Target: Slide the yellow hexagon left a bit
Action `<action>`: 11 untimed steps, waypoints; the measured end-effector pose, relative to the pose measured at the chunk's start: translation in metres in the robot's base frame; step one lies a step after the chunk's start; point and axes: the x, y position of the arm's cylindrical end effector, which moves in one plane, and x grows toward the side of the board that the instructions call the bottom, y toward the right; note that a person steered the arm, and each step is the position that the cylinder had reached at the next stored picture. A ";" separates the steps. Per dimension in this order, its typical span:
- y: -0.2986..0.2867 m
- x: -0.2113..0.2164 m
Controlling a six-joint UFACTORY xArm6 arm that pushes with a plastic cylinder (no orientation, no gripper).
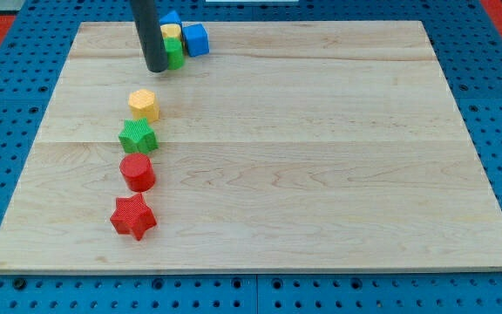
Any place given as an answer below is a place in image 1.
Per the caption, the small yellow block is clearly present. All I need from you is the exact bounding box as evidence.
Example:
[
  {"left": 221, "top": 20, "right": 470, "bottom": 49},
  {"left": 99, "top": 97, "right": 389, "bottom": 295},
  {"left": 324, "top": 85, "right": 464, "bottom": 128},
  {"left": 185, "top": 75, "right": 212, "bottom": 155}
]
[{"left": 160, "top": 24, "right": 182, "bottom": 42}]

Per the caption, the red star block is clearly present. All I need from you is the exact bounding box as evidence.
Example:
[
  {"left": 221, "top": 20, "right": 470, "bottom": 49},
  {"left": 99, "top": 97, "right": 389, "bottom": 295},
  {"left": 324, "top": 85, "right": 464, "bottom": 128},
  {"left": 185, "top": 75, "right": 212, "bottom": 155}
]
[{"left": 110, "top": 193, "right": 158, "bottom": 241}]

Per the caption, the green star block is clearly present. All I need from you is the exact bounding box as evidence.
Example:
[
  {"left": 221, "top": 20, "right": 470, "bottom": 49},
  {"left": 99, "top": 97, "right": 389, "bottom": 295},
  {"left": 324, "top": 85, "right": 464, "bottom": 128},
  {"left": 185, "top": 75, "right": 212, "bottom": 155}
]
[{"left": 119, "top": 118, "right": 159, "bottom": 154}]

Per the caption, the yellow hexagon block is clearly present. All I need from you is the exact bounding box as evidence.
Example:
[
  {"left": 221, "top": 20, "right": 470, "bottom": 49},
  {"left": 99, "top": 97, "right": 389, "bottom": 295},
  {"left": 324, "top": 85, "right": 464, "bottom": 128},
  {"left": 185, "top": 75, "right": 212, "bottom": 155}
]
[{"left": 128, "top": 89, "right": 159, "bottom": 122}]

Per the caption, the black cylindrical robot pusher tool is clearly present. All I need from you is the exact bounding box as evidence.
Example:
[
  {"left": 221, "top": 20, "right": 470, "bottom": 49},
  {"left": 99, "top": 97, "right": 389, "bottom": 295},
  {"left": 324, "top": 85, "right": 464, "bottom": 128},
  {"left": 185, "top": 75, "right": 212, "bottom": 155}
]
[{"left": 130, "top": 0, "right": 168, "bottom": 72}]

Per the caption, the green cylinder block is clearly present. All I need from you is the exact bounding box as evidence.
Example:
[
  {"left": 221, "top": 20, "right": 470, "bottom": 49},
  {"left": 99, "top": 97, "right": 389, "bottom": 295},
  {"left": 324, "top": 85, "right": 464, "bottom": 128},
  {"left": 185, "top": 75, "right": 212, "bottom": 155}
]
[{"left": 164, "top": 38, "right": 185, "bottom": 70}]

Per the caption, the blue cube block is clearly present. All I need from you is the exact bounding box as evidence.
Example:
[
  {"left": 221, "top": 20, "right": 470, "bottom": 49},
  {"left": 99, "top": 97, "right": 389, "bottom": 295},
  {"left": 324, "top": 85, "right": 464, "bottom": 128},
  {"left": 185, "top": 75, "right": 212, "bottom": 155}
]
[{"left": 183, "top": 24, "right": 209, "bottom": 57}]

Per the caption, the light wooden board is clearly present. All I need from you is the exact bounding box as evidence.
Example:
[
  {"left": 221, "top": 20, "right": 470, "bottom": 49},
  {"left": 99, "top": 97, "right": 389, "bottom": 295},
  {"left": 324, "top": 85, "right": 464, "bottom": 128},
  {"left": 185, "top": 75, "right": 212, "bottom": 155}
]
[{"left": 0, "top": 21, "right": 502, "bottom": 275}]

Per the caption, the blue triangle block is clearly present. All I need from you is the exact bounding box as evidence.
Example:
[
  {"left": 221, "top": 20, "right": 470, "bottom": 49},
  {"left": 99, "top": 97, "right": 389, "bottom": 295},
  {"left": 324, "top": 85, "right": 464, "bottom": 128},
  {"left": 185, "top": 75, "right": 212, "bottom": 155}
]
[{"left": 159, "top": 10, "right": 182, "bottom": 26}]

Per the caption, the red cylinder block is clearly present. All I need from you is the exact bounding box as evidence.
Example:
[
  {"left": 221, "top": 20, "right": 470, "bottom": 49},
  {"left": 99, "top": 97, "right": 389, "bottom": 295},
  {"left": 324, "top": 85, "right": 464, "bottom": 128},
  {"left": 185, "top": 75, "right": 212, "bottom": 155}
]
[{"left": 119, "top": 153, "right": 156, "bottom": 192}]

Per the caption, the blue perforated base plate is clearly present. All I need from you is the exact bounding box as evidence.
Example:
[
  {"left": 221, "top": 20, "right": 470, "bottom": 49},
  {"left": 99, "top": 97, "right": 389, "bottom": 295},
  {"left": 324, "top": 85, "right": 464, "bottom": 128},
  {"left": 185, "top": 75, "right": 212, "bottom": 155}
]
[{"left": 0, "top": 0, "right": 502, "bottom": 313}]

